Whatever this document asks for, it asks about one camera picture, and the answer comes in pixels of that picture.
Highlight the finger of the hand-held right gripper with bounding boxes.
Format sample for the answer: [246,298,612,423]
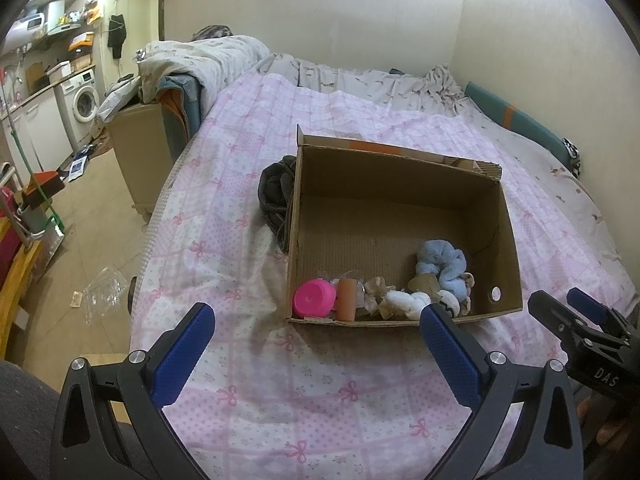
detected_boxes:
[567,287,632,344]
[529,290,589,361]

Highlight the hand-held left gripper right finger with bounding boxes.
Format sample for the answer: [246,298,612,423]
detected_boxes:
[419,303,587,480]

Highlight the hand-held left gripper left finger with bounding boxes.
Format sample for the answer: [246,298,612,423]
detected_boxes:
[50,301,217,480]

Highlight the brown orange cylinder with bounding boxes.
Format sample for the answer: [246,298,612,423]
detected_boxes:
[336,277,358,322]

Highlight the pink plastic cup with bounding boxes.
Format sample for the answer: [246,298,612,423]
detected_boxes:
[293,280,337,318]

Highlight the cardboard box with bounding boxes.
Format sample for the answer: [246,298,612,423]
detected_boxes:
[285,124,523,330]

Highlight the person's right hand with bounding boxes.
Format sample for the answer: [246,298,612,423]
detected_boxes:
[576,394,634,457]

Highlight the tan cloth piece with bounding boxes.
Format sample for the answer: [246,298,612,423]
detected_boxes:
[407,274,441,295]

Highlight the clear plastic bag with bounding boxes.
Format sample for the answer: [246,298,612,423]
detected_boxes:
[81,266,132,324]

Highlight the pink bow-print blanket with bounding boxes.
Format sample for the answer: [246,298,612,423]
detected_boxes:
[127,72,640,480]

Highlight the dark grey garment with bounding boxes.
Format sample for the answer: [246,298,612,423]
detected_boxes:
[257,155,299,255]

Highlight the large brown box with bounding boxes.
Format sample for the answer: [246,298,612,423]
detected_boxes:
[107,101,172,222]

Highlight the teal bolster cushion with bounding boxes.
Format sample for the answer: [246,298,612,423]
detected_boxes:
[464,81,581,167]

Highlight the papers on floor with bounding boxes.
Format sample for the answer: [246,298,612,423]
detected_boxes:
[65,144,99,182]

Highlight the teal orange folded blanket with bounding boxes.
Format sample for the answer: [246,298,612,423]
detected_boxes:
[157,74,207,144]

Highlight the white plastic bag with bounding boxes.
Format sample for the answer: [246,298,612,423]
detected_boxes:
[96,76,144,122]

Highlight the white washing machine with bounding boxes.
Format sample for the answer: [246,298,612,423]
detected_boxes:
[54,67,102,147]

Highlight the white kitchen cabinet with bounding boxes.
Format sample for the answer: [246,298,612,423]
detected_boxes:
[0,77,72,182]

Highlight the white floral bedsheet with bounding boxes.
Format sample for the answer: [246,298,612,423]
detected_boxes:
[257,52,640,281]

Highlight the white floral duvet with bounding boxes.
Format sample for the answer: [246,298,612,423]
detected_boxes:
[137,35,274,111]

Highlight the dark striped cloth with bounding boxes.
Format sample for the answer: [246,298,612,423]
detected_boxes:
[192,25,234,41]

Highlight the black hanging garment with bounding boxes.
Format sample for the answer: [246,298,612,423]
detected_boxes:
[107,14,126,60]

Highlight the green-handled broom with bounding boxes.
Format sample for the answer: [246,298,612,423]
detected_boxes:
[0,67,68,237]

